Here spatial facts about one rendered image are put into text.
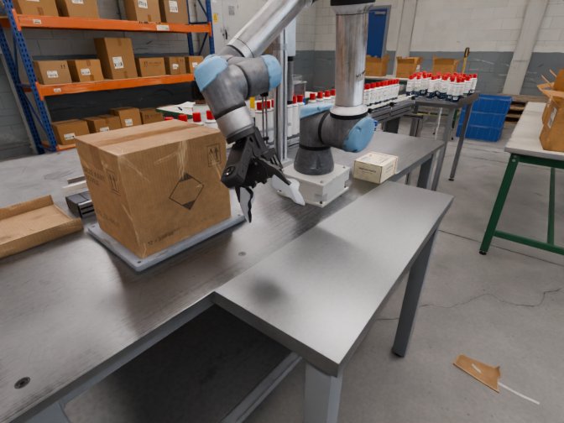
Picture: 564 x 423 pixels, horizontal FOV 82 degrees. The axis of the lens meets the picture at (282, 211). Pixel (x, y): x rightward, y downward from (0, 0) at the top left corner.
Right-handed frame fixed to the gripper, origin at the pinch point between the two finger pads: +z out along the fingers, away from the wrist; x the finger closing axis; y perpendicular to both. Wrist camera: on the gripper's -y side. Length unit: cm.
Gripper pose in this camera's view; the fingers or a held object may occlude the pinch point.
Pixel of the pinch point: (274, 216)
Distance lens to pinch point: 73.8
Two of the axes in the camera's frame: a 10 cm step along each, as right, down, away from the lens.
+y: 3.7, -4.0, 8.4
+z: 4.2, 8.8, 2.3
